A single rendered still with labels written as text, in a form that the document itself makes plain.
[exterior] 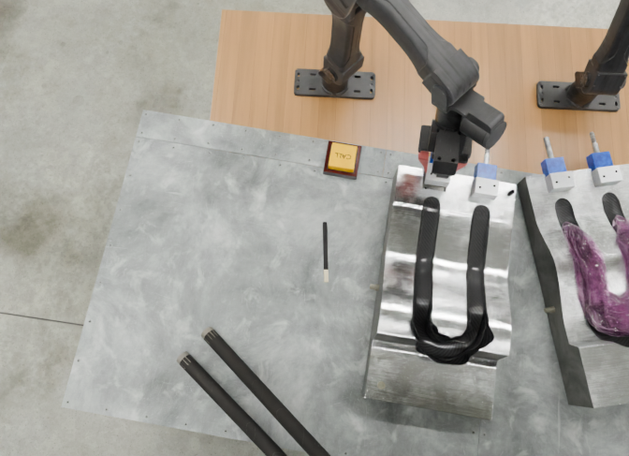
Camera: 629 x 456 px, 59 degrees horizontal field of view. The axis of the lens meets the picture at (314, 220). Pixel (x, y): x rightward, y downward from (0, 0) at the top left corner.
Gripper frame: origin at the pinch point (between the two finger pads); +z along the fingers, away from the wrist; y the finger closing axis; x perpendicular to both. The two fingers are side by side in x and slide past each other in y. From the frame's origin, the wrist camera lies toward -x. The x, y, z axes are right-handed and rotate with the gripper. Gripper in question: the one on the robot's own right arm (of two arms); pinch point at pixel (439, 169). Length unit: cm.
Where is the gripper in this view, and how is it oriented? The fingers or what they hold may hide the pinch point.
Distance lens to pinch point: 120.7
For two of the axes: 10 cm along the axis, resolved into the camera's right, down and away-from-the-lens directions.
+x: 2.0, -8.0, 5.6
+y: 9.8, 1.4, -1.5
